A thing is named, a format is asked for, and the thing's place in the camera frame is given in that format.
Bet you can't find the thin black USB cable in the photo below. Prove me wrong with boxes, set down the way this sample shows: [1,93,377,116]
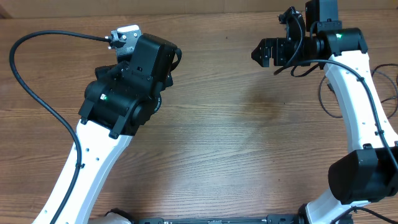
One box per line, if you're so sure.
[317,70,398,119]

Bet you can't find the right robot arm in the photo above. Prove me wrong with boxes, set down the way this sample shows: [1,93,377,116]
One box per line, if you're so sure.
[251,1,397,223]

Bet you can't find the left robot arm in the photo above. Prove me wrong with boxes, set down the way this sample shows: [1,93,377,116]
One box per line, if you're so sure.
[34,31,182,223]

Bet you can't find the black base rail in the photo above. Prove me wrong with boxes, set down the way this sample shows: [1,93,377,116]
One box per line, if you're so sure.
[136,214,305,224]

